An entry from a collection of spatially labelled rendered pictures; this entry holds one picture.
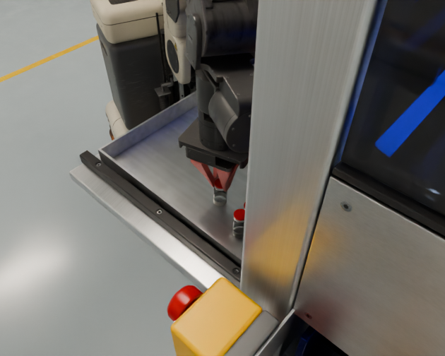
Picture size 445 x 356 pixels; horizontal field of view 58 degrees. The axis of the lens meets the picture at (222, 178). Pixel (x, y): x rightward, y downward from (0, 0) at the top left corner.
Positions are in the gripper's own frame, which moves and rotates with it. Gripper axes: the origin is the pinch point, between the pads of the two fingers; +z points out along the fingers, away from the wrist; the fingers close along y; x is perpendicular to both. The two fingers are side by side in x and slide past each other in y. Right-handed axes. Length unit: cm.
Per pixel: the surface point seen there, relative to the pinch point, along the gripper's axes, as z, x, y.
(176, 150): 4.1, 7.2, -12.9
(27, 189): 90, 33, -119
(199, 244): 2.9, -9.8, 1.6
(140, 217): 4.7, -8.5, -9.9
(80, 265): 91, 13, -70
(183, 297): -8.3, -22.6, 7.8
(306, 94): -31.9, -19.0, 15.8
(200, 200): 4.4, -1.3, -3.2
